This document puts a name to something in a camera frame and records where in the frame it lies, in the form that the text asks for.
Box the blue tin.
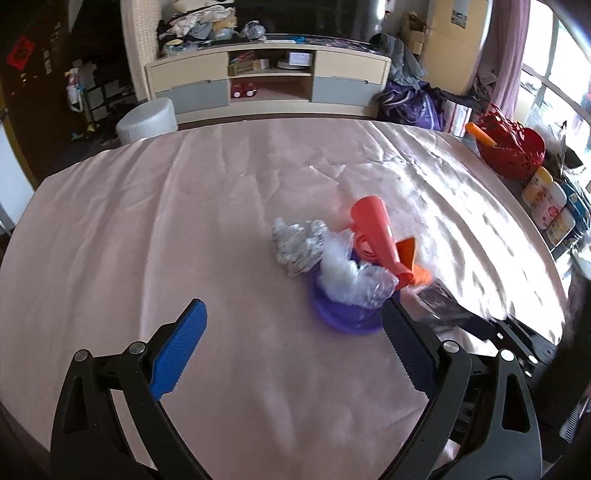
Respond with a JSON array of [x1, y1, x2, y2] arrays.
[[561, 180, 591, 232]]

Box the purple bag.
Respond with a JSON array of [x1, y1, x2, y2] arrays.
[[376, 80, 444, 132]]

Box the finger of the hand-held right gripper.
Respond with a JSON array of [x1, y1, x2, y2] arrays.
[[496, 318, 539, 367], [416, 284, 496, 342]]

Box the silver foil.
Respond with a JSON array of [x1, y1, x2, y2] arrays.
[[271, 218, 329, 278]]

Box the black television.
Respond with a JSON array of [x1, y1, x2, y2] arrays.
[[233, 0, 384, 38]]

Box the purple bowl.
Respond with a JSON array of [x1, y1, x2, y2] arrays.
[[310, 258, 398, 335]]

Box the brown door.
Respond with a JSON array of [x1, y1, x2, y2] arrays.
[[0, 0, 125, 185]]

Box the red cone cup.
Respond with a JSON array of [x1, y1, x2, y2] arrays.
[[350, 196, 416, 287]]

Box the cream and grey TV cabinet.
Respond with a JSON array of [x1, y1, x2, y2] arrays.
[[145, 39, 392, 125]]

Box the clear plastic wrap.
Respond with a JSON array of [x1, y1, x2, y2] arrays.
[[321, 231, 399, 309]]

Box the brown box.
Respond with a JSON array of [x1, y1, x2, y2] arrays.
[[228, 59, 269, 76]]

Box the orange paper scrap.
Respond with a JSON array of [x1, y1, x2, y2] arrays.
[[398, 237, 432, 284]]

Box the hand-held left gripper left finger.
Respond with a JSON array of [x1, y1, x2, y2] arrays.
[[51, 298, 208, 480]]

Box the short white can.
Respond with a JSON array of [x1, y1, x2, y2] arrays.
[[545, 208, 577, 247]]

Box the white round stool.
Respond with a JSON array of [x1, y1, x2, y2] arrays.
[[115, 99, 177, 146]]

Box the woven folding screen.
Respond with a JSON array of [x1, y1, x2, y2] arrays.
[[120, 0, 162, 100]]

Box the purple curtain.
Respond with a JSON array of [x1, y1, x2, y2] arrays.
[[480, 0, 529, 121]]

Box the pile of clothes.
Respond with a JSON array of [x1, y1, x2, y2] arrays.
[[157, 0, 241, 56]]

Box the orange stick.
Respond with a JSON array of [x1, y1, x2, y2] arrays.
[[465, 122, 499, 147]]

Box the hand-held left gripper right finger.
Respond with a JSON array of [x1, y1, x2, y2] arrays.
[[381, 299, 542, 480]]

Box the red plastic basket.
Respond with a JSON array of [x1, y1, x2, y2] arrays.
[[475, 104, 546, 181]]

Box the large window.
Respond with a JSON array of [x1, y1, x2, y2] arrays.
[[517, 0, 591, 153]]

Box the red diamond door decoration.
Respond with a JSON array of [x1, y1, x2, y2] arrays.
[[7, 39, 35, 70]]

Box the blue-grey cloth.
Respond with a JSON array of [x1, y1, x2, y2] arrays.
[[369, 33, 428, 93]]

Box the cardboard boxes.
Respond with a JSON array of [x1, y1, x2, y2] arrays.
[[399, 14, 428, 56]]

